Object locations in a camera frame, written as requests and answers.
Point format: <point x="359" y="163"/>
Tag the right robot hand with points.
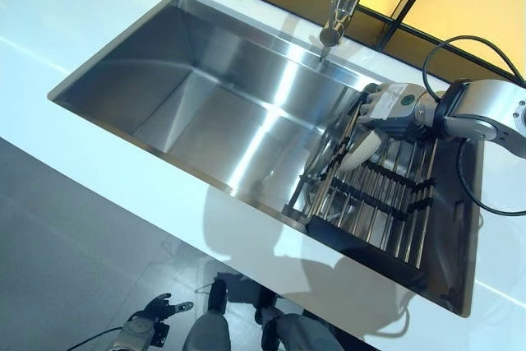
<point x="390" y="108"/>

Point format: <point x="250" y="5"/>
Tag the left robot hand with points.
<point x="158" y="312"/>

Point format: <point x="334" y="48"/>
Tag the cream ceramic plate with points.
<point x="363" y="151"/>

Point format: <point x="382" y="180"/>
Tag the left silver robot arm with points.
<point x="123" y="340"/>

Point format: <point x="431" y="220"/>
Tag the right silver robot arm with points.
<point x="481" y="108"/>

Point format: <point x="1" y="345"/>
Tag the white left robot leg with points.
<point x="207" y="332"/>

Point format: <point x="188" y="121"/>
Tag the white robot leg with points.
<point x="207" y="332"/>
<point x="300" y="332"/>

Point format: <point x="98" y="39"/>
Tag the black left robot foot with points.
<point x="217" y="295"/>

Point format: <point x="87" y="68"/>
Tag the black robot foot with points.
<point x="265" y="308"/>
<point x="217" y="295"/>

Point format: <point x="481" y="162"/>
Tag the roll-up steel drying rack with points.
<point x="382" y="211"/>

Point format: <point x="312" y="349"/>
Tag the black right robot foot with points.
<point x="265" y="308"/>

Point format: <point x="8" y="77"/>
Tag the white right robot leg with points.
<point x="300" y="332"/>

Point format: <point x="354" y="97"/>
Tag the stainless steel sink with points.
<point x="185" y="92"/>

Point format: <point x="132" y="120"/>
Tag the dark window frame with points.
<point x="411" y="10"/>

